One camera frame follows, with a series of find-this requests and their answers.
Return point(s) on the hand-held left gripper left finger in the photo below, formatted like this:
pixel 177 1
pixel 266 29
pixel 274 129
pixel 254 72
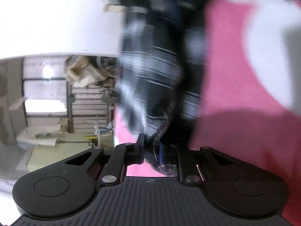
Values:
pixel 141 146

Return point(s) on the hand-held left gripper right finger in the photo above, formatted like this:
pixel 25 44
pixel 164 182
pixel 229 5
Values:
pixel 161 154

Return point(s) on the black white plaid pants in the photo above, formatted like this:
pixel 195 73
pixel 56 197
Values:
pixel 160 75

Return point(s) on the metal window railing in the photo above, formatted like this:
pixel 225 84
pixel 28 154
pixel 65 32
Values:
pixel 89 108

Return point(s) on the beige coat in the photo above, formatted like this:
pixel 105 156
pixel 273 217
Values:
pixel 82 71

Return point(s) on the dark framed window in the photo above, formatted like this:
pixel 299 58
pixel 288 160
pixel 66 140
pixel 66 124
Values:
pixel 44 89

